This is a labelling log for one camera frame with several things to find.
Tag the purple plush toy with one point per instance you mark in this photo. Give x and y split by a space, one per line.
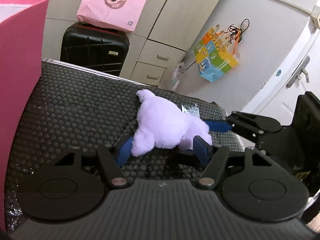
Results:
162 124

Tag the black suitcase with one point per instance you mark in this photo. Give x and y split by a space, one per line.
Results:
100 49

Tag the pink storage box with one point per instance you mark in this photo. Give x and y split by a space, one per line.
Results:
22 26

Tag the black textured table mat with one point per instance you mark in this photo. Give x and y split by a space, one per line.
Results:
70 107

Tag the silver door handle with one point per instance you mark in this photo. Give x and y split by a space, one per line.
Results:
298 72

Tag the beige wardrobe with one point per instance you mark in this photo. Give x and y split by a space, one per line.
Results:
164 33

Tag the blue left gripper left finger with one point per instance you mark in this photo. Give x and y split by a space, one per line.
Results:
123 150

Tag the person's hand with ring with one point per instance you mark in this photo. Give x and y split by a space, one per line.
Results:
314 224

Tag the white clear hanging bag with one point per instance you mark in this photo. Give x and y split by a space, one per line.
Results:
172 77

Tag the colourful hanging paper bag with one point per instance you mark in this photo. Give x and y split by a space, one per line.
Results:
217 51

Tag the pink tote bag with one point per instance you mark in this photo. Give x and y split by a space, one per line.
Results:
114 14

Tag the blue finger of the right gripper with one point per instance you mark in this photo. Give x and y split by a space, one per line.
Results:
218 126

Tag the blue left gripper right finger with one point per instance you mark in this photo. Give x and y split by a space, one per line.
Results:
202 150

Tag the white door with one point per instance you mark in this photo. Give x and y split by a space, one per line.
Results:
274 99

